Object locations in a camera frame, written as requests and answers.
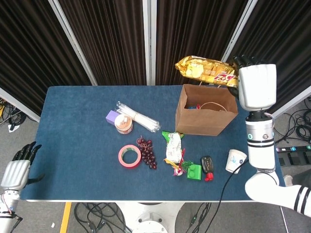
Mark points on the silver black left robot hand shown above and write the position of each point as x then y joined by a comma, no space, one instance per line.
15,173

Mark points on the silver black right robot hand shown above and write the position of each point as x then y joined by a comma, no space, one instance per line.
257,85

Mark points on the gold biscuit package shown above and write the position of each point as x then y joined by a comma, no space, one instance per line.
204,69

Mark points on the blue cookie bag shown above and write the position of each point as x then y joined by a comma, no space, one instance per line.
190,106

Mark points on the white paper cup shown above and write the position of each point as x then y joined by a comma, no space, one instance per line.
233,160

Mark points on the black bottle red cap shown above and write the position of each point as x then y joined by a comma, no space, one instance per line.
207,163

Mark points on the white green snack packet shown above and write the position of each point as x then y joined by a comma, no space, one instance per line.
173,148

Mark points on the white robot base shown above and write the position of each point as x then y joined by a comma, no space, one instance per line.
150,218

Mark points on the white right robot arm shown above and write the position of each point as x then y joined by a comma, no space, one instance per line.
261,150

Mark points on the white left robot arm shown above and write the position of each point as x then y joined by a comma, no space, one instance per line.
7,208

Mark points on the dark corrugated partition panel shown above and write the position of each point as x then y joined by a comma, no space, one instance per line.
291,36
29,48
109,36
189,36

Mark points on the blue table cloth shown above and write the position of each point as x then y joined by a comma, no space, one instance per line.
73,145

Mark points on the yellow floor tape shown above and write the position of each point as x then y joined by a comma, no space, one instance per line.
65,216

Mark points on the brown paper carrier bag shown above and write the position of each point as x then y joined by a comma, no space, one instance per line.
199,121

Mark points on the white sneaker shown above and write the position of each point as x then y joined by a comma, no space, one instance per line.
288,180

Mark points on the dark trouser leg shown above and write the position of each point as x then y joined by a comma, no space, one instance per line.
302,178

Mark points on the green toy building brick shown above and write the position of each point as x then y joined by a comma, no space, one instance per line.
194,172

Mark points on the purple cube block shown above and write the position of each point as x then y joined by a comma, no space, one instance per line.
111,117

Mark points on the red tape roll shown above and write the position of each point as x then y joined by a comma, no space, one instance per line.
130,166

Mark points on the bundle of wrapped straws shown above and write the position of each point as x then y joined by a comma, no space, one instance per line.
145,121

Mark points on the purple plastic grape bunch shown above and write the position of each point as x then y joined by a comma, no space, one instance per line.
147,155

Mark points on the metal stand leg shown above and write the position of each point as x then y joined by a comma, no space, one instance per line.
285,221

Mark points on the white partition frame rail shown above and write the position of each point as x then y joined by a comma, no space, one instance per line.
19,105
296,102

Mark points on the white partition frame post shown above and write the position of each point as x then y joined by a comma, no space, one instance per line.
241,24
149,43
73,43

